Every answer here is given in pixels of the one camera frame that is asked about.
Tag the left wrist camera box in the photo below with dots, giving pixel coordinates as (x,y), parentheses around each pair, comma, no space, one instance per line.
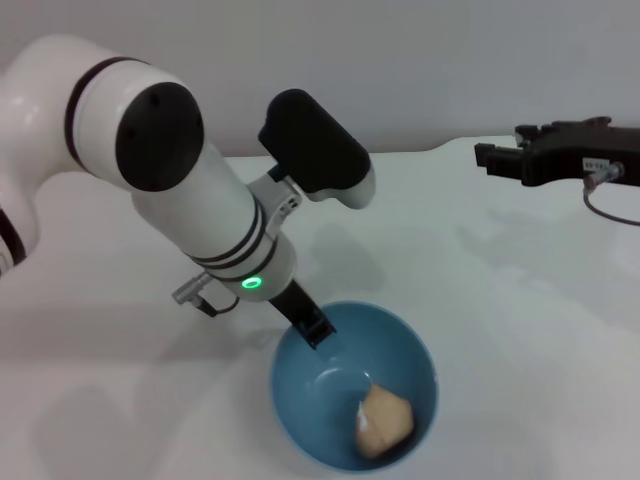
(320,150)

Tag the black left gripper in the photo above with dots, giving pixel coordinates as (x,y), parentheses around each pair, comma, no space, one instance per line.
(292,305)

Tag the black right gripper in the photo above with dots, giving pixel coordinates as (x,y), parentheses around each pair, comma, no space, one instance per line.
(585,150)

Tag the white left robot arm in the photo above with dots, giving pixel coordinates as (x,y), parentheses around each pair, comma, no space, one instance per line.
(125,165)

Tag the blue ceramic bowl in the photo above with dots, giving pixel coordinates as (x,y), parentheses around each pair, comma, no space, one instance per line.
(320,395)

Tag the beige egg yolk pastry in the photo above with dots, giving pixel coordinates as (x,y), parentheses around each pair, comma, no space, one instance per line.
(382,425)

